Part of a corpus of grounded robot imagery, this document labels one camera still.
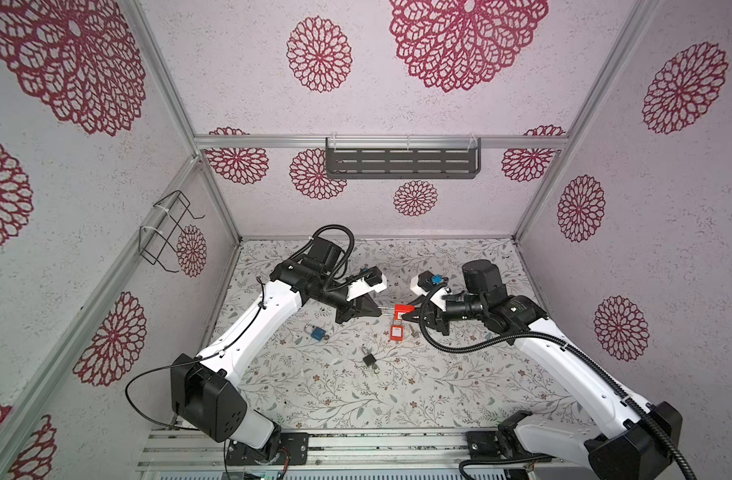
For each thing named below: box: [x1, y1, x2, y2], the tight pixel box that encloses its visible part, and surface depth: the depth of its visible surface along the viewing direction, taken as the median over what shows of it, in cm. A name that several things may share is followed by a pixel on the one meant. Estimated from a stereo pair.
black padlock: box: [361, 344, 377, 367], surface depth 91 cm
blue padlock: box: [304, 324, 330, 341], surface depth 96 cm
